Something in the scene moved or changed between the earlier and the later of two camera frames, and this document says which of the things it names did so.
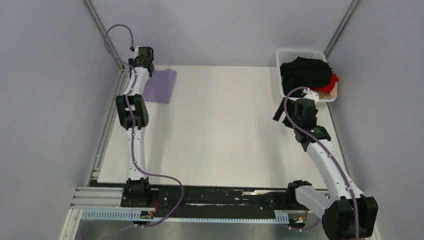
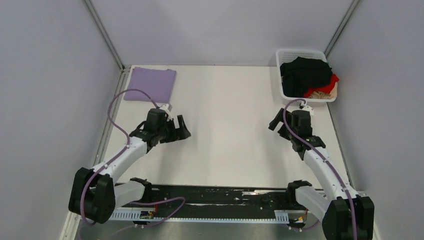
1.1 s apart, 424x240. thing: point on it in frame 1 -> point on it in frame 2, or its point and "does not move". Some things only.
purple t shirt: (159, 87) does not move
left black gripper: (132, 61) -> (176, 133)
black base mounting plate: (197, 202) does not move
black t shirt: (304, 72) does not move
